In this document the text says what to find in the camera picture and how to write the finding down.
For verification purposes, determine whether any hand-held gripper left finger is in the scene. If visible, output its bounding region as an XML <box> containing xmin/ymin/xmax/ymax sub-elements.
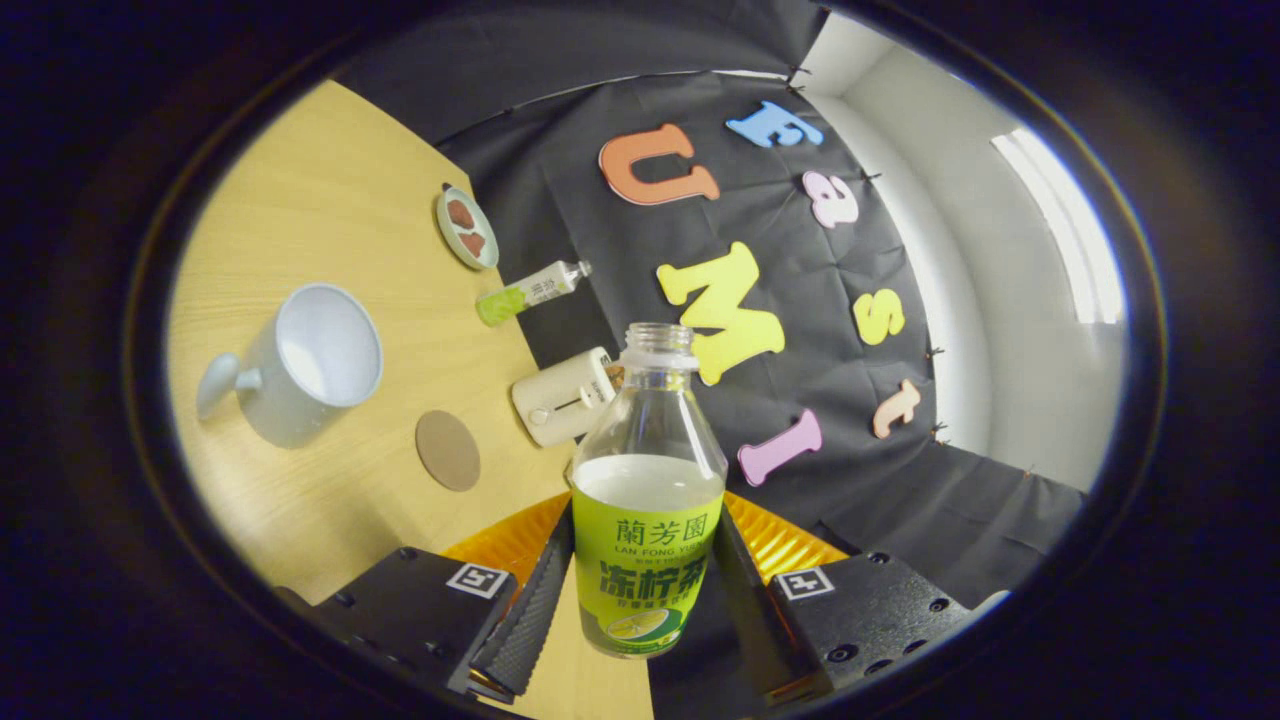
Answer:
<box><xmin>275</xmin><ymin>490</ymin><xmax>576</xmax><ymax>704</ymax></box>

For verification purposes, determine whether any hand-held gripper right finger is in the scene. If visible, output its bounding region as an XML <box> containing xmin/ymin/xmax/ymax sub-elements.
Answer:
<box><xmin>712</xmin><ymin>490</ymin><xmax>1011</xmax><ymax>706</ymax></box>

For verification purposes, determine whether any green label juice bottle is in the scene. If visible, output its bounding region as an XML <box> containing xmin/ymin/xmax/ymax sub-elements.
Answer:
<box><xmin>570</xmin><ymin>322</ymin><xmax>729</xmax><ymax>659</ymax></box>

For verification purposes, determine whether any brown round coaster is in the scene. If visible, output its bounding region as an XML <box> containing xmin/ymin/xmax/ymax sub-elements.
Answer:
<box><xmin>415</xmin><ymin>410</ymin><xmax>481</xmax><ymax>492</ymax></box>

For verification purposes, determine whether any white cup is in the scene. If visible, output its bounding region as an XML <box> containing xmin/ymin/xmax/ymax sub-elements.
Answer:
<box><xmin>196</xmin><ymin>282</ymin><xmax>384</xmax><ymax>449</ymax></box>

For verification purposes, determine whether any slim capped drink bottle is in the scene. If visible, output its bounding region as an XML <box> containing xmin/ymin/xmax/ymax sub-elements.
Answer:
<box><xmin>475</xmin><ymin>260</ymin><xmax>593</xmax><ymax>327</ymax></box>

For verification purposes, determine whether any white toaster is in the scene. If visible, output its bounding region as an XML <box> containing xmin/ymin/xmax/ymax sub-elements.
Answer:
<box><xmin>511</xmin><ymin>347</ymin><xmax>618</xmax><ymax>448</ymax></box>

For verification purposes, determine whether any black backdrop cloth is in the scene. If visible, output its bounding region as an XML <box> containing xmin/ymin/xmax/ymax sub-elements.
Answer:
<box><xmin>335</xmin><ymin>0</ymin><xmax>1086</xmax><ymax>720</ymax></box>

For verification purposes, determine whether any pale green plate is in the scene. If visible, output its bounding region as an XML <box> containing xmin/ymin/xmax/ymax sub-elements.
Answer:
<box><xmin>436</xmin><ymin>185</ymin><xmax>500</xmax><ymax>271</ymax></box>

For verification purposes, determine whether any ceiling light panel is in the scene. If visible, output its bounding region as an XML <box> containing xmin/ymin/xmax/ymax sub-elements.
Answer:
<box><xmin>990</xmin><ymin>127</ymin><xmax>1128</xmax><ymax>326</ymax></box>

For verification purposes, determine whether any wooden table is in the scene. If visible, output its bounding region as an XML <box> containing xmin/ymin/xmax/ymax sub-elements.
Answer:
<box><xmin>165</xmin><ymin>80</ymin><xmax>656</xmax><ymax>720</ymax></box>

